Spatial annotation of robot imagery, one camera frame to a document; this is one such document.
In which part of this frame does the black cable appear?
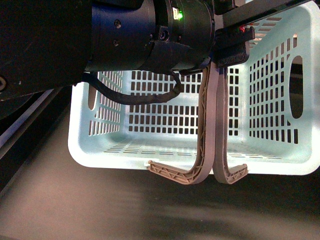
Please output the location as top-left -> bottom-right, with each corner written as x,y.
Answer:
82,69 -> 184,106

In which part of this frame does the light blue plastic basket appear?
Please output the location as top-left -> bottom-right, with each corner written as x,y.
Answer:
68,1 -> 320,175

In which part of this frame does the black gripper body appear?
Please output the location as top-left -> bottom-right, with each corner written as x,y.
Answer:
174,0 -> 305,75

